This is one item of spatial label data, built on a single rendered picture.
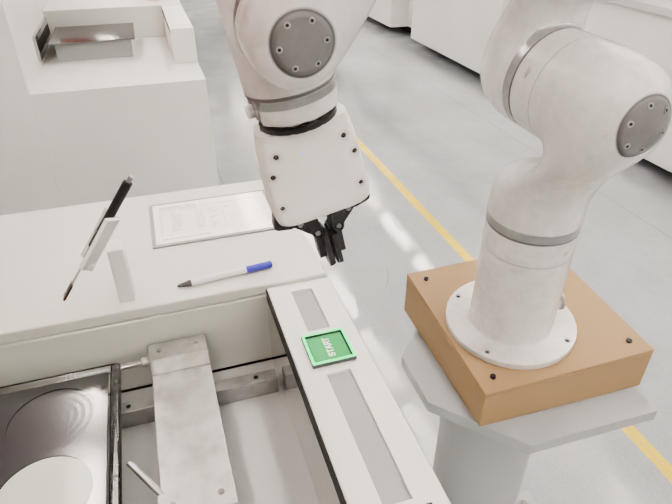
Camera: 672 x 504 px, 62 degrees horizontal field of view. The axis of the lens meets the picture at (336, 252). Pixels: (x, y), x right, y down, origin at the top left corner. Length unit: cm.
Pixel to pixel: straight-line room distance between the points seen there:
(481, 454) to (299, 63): 73
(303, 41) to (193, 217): 63
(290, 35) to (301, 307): 46
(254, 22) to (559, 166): 36
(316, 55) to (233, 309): 49
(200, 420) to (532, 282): 46
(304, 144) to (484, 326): 43
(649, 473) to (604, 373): 112
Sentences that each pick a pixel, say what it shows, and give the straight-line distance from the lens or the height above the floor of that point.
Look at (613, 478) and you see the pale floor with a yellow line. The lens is 194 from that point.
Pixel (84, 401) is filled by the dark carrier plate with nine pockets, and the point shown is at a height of 90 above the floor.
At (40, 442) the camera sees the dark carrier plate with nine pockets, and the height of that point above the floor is 90.
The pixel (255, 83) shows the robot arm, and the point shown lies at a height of 131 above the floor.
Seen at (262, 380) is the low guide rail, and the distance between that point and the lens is 84.
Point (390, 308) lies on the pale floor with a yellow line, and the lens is 232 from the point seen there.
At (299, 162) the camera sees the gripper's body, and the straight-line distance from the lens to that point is 53.
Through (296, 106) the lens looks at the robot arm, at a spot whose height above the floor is 129.
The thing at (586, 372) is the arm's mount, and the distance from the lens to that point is 87.
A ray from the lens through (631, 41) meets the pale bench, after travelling 394.
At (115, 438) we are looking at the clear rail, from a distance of 74.
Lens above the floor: 145
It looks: 33 degrees down
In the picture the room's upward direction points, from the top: straight up
